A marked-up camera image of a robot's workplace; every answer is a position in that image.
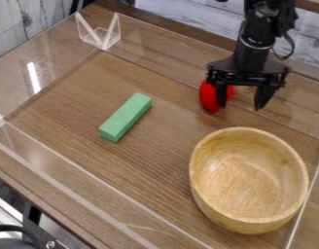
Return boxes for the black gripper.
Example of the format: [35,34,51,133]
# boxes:
[205,56,291,111]

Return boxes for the black table leg bracket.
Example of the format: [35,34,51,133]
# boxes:
[22,202,67,249]

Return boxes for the wooden bowl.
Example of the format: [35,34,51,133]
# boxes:
[188,126,308,234]

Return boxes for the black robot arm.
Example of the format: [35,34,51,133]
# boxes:
[198,0,297,112]

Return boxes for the red plush strawberry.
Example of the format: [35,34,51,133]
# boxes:
[198,80,221,112]

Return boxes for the clear acrylic tray walls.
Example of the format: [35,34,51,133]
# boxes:
[0,7,319,249]

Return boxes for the green rectangular block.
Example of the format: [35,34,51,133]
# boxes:
[98,92,153,142]

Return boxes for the black cable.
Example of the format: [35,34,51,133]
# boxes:
[0,223,37,249]

